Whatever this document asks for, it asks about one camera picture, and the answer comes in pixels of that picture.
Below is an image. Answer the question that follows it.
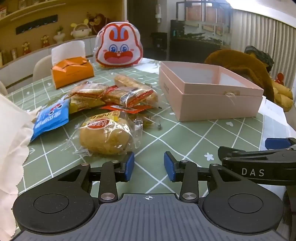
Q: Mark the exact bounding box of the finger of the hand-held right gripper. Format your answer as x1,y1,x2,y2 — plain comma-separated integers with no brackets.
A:
265,137,296,151
218,145,296,161

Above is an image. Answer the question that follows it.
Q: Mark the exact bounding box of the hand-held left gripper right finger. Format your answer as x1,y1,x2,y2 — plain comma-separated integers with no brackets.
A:
164,151,244,202

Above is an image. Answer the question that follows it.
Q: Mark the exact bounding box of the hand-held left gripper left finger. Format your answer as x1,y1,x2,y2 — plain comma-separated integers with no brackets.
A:
55,152,135,202

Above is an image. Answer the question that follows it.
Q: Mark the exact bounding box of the bread bun packet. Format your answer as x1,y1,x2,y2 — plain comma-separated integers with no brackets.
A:
69,111,142,158

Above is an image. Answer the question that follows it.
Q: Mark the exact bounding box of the small clear wrapper packet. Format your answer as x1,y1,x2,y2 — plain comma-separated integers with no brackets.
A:
133,113,163,131

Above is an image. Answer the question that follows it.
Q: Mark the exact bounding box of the pink cardboard box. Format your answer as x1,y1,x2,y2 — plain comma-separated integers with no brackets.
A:
158,61,264,122

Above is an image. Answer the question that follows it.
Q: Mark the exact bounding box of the red snack packet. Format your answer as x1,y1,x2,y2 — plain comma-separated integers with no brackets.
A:
99,104,153,114

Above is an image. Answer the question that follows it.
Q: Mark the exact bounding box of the yellow snack packet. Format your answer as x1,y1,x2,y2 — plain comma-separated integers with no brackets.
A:
68,95,107,114

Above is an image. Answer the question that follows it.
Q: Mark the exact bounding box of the long clear biscuit packet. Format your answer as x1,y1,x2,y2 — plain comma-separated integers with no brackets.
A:
114,74,159,103

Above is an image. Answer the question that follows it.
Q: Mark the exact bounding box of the blue snack packet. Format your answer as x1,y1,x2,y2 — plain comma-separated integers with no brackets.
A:
30,98,70,142

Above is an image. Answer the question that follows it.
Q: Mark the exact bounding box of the green checked tablecloth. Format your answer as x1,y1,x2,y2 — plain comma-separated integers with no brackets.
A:
0,57,287,202

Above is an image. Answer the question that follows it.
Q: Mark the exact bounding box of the orange tissue box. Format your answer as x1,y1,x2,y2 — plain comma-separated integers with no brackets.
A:
51,56,95,90

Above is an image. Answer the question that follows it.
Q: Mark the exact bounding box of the black fish tank cabinet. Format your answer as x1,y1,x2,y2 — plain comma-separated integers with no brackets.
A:
170,20,233,63

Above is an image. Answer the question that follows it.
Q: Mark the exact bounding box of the white pleated curtain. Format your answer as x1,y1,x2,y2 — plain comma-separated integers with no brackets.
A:
231,9,296,86

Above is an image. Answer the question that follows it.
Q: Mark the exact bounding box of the white red rabbit bag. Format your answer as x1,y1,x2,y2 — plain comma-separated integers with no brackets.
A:
94,21,144,68

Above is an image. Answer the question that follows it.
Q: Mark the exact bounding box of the black appliance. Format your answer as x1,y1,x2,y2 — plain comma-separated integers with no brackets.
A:
151,32,167,51

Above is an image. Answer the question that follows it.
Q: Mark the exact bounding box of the white tissue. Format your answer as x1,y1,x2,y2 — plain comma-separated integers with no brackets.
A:
51,40,86,65

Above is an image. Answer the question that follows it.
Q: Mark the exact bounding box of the cream chair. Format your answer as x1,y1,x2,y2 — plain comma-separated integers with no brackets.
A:
32,55,55,82

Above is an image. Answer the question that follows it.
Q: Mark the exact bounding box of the white vase with plant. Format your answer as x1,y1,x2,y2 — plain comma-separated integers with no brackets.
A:
53,25,65,44

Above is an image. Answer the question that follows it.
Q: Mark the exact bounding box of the brown lion plush toy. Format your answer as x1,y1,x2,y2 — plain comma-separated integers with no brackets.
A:
87,13,108,35

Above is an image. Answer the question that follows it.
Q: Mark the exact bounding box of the white wall dispenser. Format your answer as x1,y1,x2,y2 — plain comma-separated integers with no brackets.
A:
155,3,163,23

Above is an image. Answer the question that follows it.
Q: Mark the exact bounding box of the wooden wall shelf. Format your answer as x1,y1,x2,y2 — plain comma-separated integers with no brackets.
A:
0,0,123,68

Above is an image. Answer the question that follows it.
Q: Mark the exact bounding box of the black wall panel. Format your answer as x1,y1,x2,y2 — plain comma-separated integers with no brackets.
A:
16,14,58,35

